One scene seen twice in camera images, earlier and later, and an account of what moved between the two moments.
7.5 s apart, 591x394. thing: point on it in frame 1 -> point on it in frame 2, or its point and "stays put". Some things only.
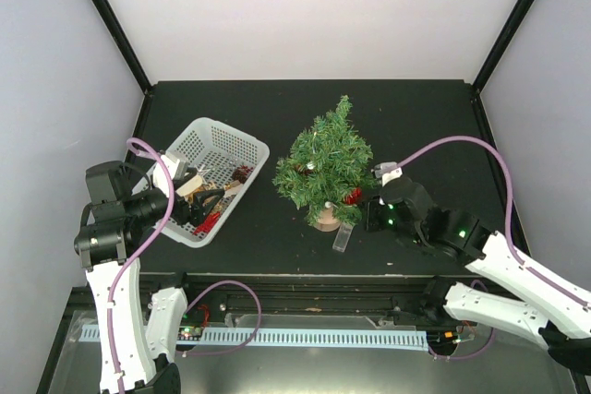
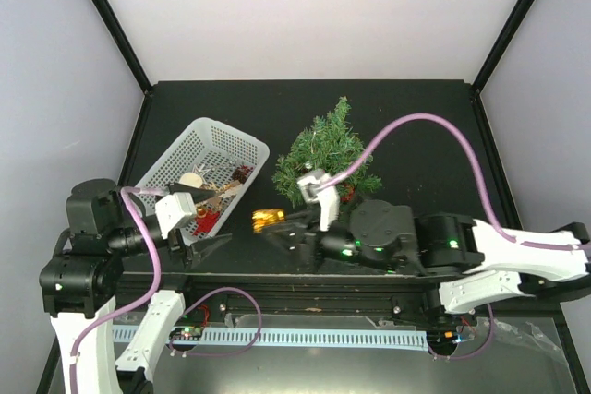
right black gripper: x=370 y=218 -> x=306 y=241
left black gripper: x=195 y=214 -> x=191 y=253
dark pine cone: x=240 y=174 stays put
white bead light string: x=311 y=166 stays put
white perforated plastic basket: x=219 y=158 stays put
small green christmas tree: x=328 y=170 stays put
